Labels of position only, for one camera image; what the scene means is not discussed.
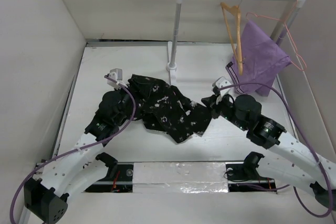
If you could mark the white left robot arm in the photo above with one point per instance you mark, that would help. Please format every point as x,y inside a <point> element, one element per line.
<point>76,170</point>

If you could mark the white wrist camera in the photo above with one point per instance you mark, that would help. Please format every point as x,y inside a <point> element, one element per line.
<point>115,78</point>
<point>221,83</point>

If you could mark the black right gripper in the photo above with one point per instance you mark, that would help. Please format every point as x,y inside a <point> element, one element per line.
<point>213,101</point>

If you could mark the silver tape strip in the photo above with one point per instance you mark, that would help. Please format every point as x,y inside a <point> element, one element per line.
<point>179,177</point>

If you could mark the black white patterned trousers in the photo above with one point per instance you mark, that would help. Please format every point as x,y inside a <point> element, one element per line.
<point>162,107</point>

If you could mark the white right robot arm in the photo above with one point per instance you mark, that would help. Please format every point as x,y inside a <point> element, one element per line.
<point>313,174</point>

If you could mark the white silver clothes rack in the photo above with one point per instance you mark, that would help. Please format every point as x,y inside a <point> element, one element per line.
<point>198,21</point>

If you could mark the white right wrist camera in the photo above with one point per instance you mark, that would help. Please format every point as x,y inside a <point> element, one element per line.
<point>221,83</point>

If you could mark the pink wire hanger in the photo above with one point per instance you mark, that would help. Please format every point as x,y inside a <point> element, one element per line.
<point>288,32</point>

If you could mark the purple garment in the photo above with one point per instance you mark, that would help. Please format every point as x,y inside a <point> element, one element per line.
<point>263,59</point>

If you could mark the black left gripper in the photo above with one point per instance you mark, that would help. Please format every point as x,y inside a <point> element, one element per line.
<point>140,90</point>

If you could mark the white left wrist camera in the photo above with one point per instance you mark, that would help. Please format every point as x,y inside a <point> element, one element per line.
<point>115,78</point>

